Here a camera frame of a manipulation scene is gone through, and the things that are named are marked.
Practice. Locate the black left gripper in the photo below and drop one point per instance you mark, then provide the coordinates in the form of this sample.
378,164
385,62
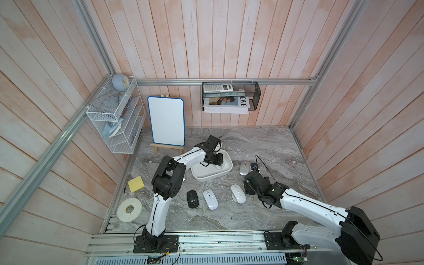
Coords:
218,161

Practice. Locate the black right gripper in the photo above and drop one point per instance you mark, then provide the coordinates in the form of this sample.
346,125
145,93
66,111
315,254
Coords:
247,188

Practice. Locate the silver mouse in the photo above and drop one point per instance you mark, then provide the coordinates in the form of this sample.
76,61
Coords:
245,167

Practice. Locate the white mouse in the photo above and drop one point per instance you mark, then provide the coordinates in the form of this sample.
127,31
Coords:
210,199
238,194

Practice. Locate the white storage box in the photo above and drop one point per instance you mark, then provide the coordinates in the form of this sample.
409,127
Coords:
210,172

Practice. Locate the black mouse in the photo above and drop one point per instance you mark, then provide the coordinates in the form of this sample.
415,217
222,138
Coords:
192,199

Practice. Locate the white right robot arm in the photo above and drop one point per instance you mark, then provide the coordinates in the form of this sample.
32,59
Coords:
348,231

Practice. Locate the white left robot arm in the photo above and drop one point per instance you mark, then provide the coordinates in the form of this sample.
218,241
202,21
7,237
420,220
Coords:
166,184

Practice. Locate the white magazine book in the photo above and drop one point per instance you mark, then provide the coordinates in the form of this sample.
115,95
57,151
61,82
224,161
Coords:
227,105

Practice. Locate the green thin book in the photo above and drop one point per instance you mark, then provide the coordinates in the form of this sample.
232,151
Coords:
238,93

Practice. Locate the white calculator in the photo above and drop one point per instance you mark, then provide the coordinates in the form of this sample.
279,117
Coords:
217,88

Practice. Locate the yellow sticky note pad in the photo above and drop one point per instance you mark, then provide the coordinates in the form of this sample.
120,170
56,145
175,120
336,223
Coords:
136,184

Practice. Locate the white tape roll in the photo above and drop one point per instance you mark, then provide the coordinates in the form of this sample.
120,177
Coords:
129,210

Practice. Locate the white board blue frame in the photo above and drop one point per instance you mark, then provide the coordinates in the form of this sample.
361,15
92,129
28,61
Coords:
166,121

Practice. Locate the black mesh wall basket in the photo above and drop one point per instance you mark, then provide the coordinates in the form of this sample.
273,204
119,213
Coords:
252,89

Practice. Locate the white wire shelf rack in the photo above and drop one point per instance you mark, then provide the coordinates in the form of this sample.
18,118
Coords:
118,116

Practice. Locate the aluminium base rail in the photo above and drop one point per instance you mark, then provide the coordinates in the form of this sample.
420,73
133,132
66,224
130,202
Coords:
206,248

